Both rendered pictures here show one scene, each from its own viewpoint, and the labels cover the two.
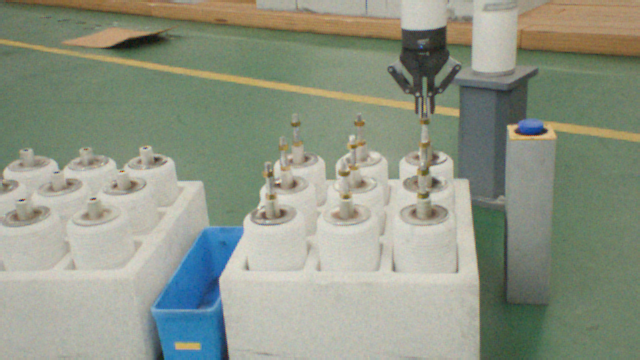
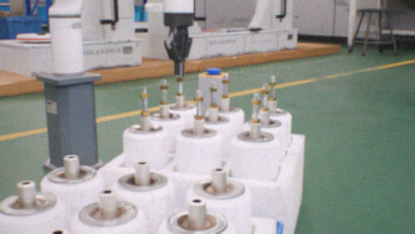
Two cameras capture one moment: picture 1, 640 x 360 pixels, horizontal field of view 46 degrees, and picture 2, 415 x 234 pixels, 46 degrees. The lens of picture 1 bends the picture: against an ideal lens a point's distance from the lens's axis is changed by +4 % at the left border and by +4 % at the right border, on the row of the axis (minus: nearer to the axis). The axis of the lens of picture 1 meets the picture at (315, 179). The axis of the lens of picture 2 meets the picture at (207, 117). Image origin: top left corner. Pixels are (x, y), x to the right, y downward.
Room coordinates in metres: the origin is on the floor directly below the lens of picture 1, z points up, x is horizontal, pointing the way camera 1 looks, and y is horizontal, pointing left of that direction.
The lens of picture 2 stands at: (1.06, 1.03, 0.52)
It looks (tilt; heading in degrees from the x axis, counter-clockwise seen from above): 13 degrees down; 275
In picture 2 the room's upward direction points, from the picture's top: straight up
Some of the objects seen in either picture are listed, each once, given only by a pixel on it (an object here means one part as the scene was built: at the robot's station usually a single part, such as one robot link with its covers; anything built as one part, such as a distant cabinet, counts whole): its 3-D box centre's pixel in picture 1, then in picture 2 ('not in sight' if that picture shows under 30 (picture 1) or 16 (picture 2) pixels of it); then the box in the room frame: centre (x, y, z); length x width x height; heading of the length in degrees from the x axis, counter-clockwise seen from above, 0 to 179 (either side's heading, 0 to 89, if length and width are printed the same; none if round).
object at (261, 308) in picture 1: (359, 268); (213, 186); (1.14, -0.07, 0.09); 0.39 x 0.39 x 0.18; 79
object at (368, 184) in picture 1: (354, 184); (213, 120); (1.14, -0.07, 0.25); 0.08 x 0.08 x 0.01
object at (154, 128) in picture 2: (298, 160); (145, 129); (1.28, 0.03, 0.25); 0.08 x 0.08 x 0.01
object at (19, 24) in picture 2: not in sight; (15, 33); (3.60, -4.21, 0.19); 0.50 x 0.41 x 0.37; 143
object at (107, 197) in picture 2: (58, 181); (107, 204); (1.24, 0.46, 0.26); 0.02 x 0.02 x 0.03
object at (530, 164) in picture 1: (527, 216); (213, 128); (1.16, -0.37, 0.16); 0.07 x 0.07 x 0.31; 79
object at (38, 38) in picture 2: not in sight; (41, 37); (2.40, -2.09, 0.29); 0.30 x 0.30 x 0.06
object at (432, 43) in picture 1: (424, 49); (178, 29); (1.24, -0.20, 0.45); 0.08 x 0.08 x 0.09
